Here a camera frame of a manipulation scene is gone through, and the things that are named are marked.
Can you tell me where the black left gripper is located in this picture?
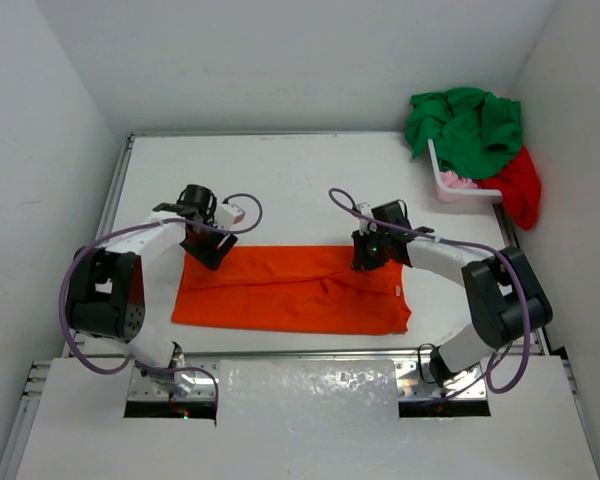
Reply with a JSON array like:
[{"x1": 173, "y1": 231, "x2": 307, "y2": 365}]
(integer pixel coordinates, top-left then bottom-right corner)
[{"x1": 180, "y1": 214, "x2": 235, "y2": 270}]

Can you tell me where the orange t shirt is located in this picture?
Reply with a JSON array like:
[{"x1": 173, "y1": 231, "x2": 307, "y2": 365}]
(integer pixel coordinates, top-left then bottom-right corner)
[{"x1": 171, "y1": 245, "x2": 411, "y2": 336}]

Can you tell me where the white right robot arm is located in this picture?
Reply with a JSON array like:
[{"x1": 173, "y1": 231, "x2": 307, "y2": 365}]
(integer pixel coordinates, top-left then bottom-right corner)
[{"x1": 351, "y1": 201, "x2": 553, "y2": 393}]

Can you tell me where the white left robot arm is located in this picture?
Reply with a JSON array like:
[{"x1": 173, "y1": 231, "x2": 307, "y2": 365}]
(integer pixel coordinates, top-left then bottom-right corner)
[{"x1": 60, "y1": 185, "x2": 245, "y2": 373}]

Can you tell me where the pink t shirt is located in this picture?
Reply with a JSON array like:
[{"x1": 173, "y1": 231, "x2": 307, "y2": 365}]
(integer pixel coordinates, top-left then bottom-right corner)
[{"x1": 440, "y1": 171, "x2": 479, "y2": 190}]

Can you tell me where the white plastic bin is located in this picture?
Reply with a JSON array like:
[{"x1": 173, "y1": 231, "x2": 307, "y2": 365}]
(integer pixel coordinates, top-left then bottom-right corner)
[{"x1": 427, "y1": 139, "x2": 502, "y2": 204}]

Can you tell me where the green t shirt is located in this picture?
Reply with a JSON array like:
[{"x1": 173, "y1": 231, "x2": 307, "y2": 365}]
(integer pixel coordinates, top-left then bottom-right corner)
[{"x1": 405, "y1": 87, "x2": 523, "y2": 180}]

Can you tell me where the red t shirt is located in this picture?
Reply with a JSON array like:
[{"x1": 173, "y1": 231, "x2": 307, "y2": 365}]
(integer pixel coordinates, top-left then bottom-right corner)
[{"x1": 476, "y1": 146, "x2": 542, "y2": 231}]

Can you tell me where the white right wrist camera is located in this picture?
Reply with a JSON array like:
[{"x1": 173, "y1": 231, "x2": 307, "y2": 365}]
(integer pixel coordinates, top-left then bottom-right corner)
[{"x1": 356, "y1": 202, "x2": 377, "y2": 235}]

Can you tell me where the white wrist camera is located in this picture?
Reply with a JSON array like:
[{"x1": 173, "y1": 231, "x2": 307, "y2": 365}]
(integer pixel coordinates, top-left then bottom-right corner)
[
  {"x1": 214, "y1": 203, "x2": 245, "y2": 230},
  {"x1": 356, "y1": 202, "x2": 377, "y2": 235}
]

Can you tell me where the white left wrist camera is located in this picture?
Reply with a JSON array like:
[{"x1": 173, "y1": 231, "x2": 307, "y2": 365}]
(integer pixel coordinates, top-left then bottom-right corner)
[{"x1": 214, "y1": 203, "x2": 245, "y2": 230}]

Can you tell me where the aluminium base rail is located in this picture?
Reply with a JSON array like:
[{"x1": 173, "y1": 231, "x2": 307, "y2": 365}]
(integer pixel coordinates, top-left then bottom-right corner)
[{"x1": 24, "y1": 344, "x2": 491, "y2": 401}]

